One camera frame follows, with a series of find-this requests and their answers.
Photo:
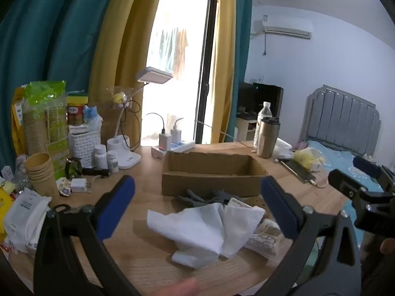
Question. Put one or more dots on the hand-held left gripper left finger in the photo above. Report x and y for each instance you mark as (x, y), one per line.
(118, 203)

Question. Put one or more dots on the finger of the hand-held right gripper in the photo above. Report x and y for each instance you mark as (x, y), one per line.
(342, 180)
(367, 165)

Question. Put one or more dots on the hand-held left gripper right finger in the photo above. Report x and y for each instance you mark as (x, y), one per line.
(277, 205)

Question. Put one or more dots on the cotton swab pack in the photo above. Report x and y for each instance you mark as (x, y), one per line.
(268, 237)

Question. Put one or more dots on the white embossed paper towel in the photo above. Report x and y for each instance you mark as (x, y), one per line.
(240, 228)

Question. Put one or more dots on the grey dotted work glove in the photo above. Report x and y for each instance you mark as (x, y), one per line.
(220, 195)
(193, 199)

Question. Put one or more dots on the brown cardboard box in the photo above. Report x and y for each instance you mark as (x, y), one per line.
(209, 185)

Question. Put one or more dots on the white cloth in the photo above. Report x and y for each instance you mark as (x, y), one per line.
(191, 231)

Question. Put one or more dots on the person's right hand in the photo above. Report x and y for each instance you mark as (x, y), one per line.
(388, 246)

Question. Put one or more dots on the person's left hand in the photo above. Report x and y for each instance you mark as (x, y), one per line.
(179, 288)

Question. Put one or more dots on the blue bed sheet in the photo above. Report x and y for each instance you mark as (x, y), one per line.
(336, 160)

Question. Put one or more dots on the black smartphone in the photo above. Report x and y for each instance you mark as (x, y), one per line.
(297, 169)

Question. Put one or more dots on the white pill bottle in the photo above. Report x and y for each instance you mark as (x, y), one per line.
(112, 162)
(100, 157)

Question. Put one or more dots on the yellow plastic bag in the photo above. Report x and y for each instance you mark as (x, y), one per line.
(305, 158)

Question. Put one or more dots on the small patterned pouch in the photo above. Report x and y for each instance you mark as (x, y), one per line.
(64, 188)

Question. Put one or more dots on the grey padded headboard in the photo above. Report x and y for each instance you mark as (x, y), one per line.
(339, 114)

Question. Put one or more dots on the white perforated basket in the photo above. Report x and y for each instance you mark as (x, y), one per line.
(83, 148)

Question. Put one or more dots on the steel tumbler with black lid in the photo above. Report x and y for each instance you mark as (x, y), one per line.
(267, 138)

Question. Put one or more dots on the white cabinet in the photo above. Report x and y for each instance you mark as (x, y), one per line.
(245, 129)

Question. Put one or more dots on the stack of brown paper cups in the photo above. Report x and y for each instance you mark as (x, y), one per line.
(41, 172)

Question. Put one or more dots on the white power strip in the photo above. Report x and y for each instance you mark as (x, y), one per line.
(182, 148)

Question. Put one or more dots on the blue white plastic bag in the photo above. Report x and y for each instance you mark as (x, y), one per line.
(92, 117)

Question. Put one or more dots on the clear water bottle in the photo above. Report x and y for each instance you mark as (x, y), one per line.
(264, 111)

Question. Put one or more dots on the white wet wipes pack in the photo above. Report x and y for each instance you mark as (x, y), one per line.
(24, 219)

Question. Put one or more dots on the yellow plush in clear bag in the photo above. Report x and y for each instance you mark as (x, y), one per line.
(118, 97)

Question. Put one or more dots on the black monitor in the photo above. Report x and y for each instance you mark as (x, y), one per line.
(262, 98)

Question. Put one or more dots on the green pack of paper cups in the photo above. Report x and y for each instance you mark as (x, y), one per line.
(46, 120)

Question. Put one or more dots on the yellow snack bag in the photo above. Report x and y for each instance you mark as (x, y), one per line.
(17, 120)

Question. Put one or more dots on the white desk lamp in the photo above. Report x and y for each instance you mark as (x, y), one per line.
(154, 75)

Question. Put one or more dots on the narrow yellow curtain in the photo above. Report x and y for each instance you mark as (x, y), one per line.
(223, 67)

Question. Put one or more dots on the narrow teal curtain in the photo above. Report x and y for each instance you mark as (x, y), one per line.
(242, 52)

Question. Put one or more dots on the hanging clothes outside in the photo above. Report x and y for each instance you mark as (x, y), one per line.
(169, 52)

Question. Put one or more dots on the white air conditioner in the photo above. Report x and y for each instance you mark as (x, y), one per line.
(287, 26)

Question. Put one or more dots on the wide yellow curtain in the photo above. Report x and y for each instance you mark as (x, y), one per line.
(123, 37)

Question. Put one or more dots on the wide teal curtain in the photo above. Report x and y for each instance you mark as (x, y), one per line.
(46, 37)

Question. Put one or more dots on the dark sliding door frame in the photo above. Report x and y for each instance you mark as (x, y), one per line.
(205, 67)

